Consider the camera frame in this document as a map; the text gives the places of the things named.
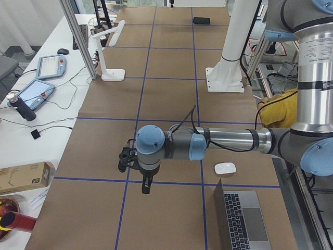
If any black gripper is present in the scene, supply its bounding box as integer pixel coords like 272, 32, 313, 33
139, 167, 158, 194

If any grey laptop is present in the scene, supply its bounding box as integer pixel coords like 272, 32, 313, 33
213, 180, 272, 249

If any black mouse pad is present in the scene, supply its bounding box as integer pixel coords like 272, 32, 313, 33
193, 17, 210, 25

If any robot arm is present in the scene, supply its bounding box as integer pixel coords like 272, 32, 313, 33
134, 1, 332, 194

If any white computer mouse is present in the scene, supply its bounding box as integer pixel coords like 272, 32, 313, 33
214, 162, 236, 174

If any white desk lamp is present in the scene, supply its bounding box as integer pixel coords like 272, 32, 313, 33
93, 20, 126, 81

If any black computer mouse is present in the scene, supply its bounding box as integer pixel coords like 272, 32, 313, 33
57, 48, 69, 55

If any small black square device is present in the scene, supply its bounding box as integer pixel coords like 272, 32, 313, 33
30, 129, 41, 140

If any cardboard box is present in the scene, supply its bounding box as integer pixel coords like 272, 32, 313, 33
1, 162, 55, 195

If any black water bottle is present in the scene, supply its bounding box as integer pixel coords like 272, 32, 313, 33
6, 93, 36, 121

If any red cylinder tube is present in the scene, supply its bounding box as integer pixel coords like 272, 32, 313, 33
1, 211, 37, 232

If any wicker fruit basket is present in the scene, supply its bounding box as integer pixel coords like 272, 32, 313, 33
1, 197, 20, 241

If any near blue teach pendant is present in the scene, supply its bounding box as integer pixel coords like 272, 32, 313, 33
18, 79, 55, 110

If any blue teach pendant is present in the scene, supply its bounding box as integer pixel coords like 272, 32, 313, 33
36, 54, 67, 80
18, 79, 55, 110

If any far blue teach pendant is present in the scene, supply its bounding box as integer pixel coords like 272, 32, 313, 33
36, 54, 67, 80

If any person in yellow shirt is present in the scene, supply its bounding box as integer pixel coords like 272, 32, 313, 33
257, 88, 298, 128

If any black keyboard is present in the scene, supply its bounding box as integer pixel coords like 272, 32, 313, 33
72, 24, 89, 51

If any white camera pole with base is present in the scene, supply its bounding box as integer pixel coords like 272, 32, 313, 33
206, 0, 261, 93

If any aluminium frame post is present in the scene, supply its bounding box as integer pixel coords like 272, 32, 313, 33
59, 0, 97, 80

